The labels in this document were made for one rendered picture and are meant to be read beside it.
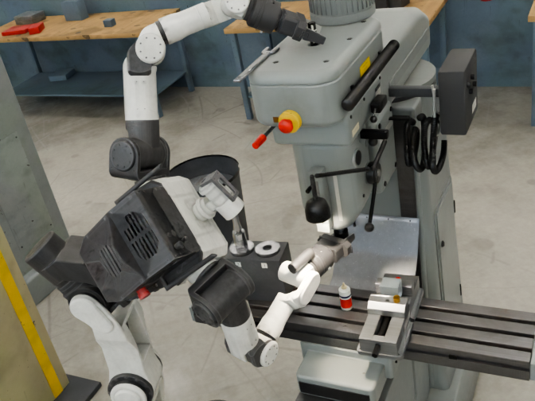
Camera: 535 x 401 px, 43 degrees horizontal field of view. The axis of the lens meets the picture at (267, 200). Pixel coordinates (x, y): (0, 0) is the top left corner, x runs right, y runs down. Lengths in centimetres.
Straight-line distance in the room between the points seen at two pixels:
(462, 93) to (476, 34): 421
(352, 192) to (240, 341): 55
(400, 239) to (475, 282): 147
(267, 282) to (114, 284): 81
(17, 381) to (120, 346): 159
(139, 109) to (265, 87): 34
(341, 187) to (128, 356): 81
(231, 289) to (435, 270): 118
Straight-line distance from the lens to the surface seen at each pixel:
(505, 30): 628
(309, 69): 177
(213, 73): 738
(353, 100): 177
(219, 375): 366
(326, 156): 199
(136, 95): 184
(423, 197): 255
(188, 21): 187
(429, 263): 271
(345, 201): 206
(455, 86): 211
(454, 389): 315
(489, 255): 423
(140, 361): 213
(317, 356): 244
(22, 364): 363
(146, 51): 183
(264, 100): 183
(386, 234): 261
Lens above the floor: 248
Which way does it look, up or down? 30 degrees down
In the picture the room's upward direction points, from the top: 11 degrees counter-clockwise
